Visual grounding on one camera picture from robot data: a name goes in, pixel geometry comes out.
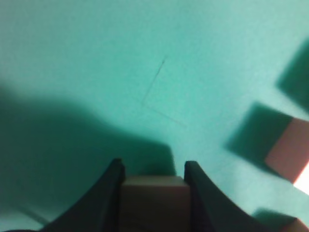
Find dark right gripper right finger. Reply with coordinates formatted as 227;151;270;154
184;161;270;232

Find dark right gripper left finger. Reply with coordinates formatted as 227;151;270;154
40;159;125;232

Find pink cube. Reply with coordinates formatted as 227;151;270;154
119;176;191;232

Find pink cube moved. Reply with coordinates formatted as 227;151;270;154
281;218;309;232
265;118;309;184

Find green cloth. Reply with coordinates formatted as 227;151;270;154
0;0;309;231

